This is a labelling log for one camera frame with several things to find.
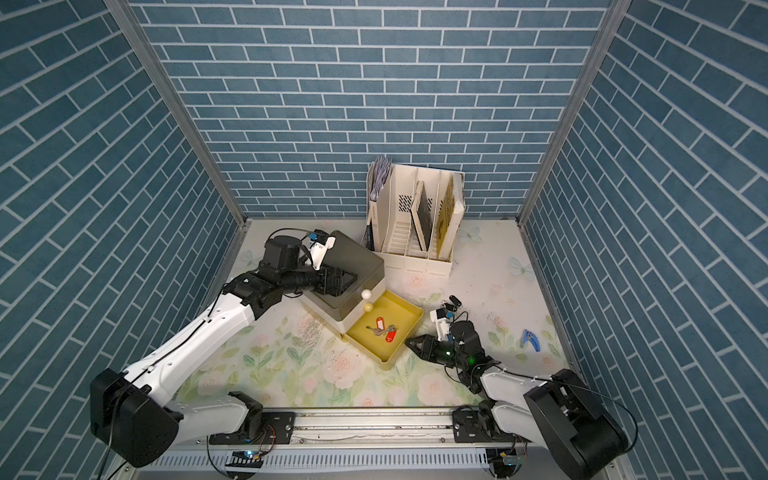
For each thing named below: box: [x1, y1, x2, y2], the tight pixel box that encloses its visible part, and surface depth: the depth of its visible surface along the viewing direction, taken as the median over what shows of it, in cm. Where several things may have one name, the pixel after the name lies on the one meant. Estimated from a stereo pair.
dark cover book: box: [410, 181, 433, 252], surface depth 104 cm
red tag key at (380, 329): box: [366, 316, 388, 336], surface depth 91 cm
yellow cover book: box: [437, 172, 465, 261], surface depth 97 cm
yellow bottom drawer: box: [342, 289, 424, 371], surface depth 91 cm
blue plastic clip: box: [520, 329, 541, 352], surface depth 90 cm
